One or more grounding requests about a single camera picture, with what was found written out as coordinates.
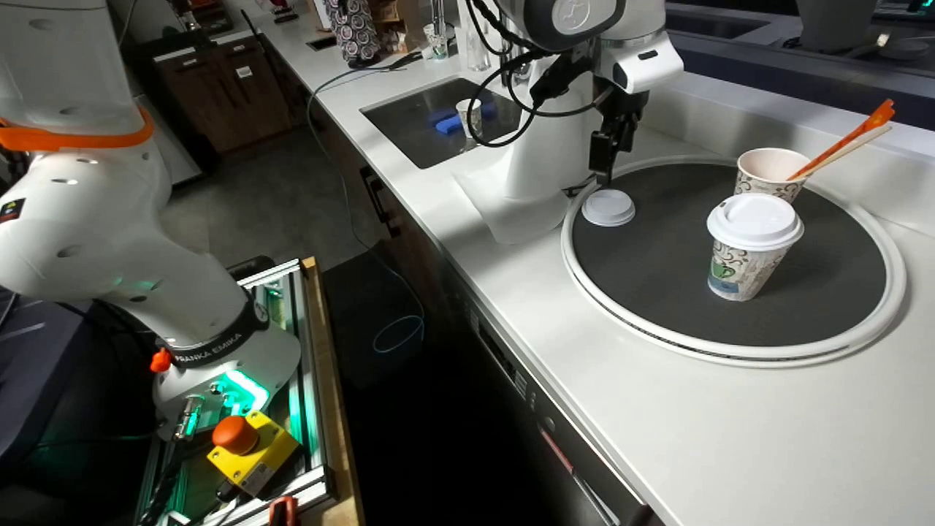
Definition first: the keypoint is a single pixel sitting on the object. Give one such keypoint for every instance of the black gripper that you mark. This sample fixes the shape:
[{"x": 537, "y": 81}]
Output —
[{"x": 623, "y": 75}]

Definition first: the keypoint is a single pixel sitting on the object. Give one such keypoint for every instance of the wooden cabinet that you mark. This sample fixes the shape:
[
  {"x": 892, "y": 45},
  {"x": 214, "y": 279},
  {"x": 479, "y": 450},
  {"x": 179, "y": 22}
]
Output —
[{"x": 223, "y": 92}]

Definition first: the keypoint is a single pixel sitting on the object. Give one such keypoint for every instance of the paper cup in sink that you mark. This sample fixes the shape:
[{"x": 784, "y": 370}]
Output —
[{"x": 467, "y": 119}]

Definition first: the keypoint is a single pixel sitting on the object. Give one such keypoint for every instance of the white plastic cup lid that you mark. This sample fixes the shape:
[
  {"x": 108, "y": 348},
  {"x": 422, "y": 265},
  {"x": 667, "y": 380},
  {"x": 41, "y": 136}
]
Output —
[{"x": 607, "y": 209}]

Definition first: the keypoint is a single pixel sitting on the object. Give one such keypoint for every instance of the stainless steel sink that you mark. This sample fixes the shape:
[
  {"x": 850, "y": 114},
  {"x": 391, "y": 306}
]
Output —
[{"x": 426, "y": 130}]

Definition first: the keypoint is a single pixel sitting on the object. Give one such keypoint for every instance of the orange stirrer stick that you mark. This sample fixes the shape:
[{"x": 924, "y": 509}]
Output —
[{"x": 870, "y": 123}]

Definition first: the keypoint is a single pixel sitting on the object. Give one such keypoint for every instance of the lidded paper cup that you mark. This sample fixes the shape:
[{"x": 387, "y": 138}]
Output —
[{"x": 751, "y": 234}]

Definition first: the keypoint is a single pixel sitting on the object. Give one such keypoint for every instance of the open paper cup on tray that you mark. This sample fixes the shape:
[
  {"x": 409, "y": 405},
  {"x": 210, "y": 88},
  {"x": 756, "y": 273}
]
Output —
[{"x": 768, "y": 171}]

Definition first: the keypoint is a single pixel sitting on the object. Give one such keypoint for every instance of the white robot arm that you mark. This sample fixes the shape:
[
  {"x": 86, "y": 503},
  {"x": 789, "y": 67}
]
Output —
[{"x": 86, "y": 215}]

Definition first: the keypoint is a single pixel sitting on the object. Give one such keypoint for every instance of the round black white tray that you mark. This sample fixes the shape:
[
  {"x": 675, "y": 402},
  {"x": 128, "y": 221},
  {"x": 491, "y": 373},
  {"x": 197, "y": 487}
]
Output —
[{"x": 837, "y": 290}]

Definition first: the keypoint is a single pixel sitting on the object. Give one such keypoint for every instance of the blue sponge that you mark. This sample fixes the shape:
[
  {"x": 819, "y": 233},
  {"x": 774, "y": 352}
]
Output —
[{"x": 447, "y": 123}]

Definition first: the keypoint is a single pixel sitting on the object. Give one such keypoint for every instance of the yellow emergency stop box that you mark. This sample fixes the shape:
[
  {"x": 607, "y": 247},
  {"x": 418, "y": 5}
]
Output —
[{"x": 248, "y": 450}]

